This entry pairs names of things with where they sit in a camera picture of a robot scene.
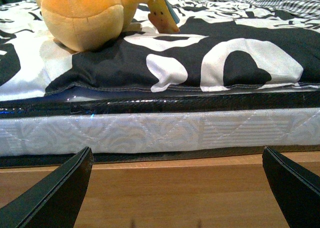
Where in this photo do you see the white quilted mattress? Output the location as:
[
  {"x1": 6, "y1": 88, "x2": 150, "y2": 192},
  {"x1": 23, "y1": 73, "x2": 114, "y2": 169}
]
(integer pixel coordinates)
[{"x1": 0, "y1": 88, "x2": 320, "y2": 167}]

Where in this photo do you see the yellow toy hang tag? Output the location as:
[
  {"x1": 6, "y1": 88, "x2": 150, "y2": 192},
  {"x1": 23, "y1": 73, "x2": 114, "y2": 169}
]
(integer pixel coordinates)
[{"x1": 147, "y1": 0, "x2": 180, "y2": 34}]

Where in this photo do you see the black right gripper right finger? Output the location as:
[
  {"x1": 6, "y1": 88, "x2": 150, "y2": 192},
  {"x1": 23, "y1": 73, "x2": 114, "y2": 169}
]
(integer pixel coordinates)
[{"x1": 262, "y1": 147, "x2": 320, "y2": 227}]

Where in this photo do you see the wooden bed frame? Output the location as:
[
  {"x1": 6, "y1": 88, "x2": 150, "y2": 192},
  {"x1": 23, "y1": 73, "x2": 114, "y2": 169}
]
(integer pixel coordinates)
[{"x1": 0, "y1": 151, "x2": 320, "y2": 227}]

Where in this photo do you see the orange plush toy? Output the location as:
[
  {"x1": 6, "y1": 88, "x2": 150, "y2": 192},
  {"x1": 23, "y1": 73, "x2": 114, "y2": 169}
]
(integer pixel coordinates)
[{"x1": 35, "y1": 0, "x2": 149, "y2": 52}]

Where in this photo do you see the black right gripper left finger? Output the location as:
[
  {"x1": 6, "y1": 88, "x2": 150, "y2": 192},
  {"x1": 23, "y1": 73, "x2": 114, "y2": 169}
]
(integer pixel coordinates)
[{"x1": 0, "y1": 147, "x2": 92, "y2": 227}]

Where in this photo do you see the black white patterned duvet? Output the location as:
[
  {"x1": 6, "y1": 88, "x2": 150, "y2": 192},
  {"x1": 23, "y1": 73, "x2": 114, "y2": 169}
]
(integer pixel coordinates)
[{"x1": 0, "y1": 0, "x2": 320, "y2": 101}]

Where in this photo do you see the checkered grey pillow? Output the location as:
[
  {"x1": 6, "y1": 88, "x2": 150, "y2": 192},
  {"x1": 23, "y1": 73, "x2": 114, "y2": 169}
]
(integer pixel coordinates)
[{"x1": 211, "y1": 0, "x2": 320, "y2": 19}]

